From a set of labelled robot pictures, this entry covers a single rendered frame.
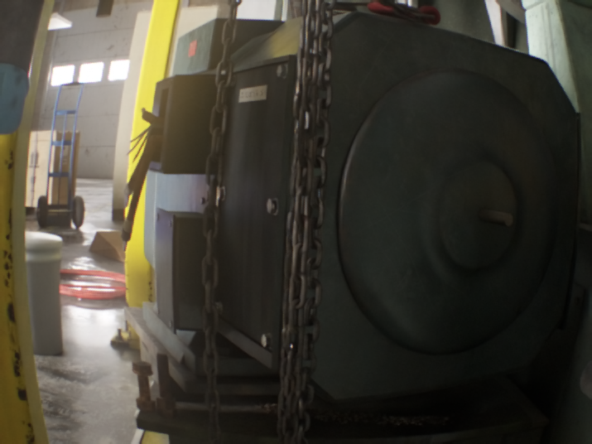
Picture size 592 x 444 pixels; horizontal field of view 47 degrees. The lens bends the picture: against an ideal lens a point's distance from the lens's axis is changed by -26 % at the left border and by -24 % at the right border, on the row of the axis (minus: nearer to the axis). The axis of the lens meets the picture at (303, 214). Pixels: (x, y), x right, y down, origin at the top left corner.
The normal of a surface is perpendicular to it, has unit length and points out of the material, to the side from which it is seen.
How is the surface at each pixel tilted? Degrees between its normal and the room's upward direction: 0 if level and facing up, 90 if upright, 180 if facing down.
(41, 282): 93
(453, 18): 90
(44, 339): 93
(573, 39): 72
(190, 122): 90
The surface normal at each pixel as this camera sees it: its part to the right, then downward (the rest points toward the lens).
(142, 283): 0.04, 0.08
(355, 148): -0.25, -0.18
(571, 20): 0.05, -0.23
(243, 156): -0.93, -0.03
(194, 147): 0.37, 0.09
